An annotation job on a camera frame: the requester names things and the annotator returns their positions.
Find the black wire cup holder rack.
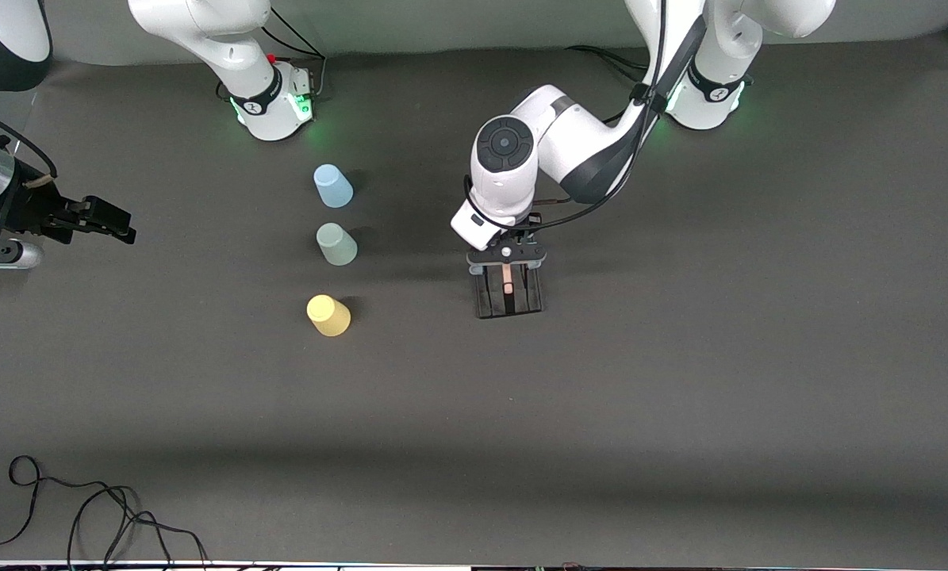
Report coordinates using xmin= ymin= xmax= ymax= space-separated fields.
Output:
xmin=467 ymin=264 xmax=546 ymax=320

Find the pale green plastic cup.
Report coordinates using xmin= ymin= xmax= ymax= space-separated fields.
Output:
xmin=316 ymin=223 xmax=359 ymax=266

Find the yellow plastic cup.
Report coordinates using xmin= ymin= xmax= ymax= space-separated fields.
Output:
xmin=306 ymin=294 xmax=352 ymax=338

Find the light blue plastic cup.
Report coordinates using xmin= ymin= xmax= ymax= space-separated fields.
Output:
xmin=313 ymin=164 xmax=355 ymax=209

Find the black left base cable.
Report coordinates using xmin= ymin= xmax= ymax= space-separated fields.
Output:
xmin=565 ymin=45 xmax=651 ymax=80

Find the black base cable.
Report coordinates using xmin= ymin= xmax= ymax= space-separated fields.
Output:
xmin=565 ymin=45 xmax=651 ymax=80
xmin=259 ymin=6 xmax=328 ymax=100

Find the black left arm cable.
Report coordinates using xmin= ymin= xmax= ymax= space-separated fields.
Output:
xmin=463 ymin=0 xmax=708 ymax=235

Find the black right base cable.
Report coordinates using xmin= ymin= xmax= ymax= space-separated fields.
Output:
xmin=259 ymin=6 xmax=328 ymax=100

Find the loose black table cable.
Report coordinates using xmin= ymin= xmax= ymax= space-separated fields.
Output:
xmin=0 ymin=454 xmax=209 ymax=571

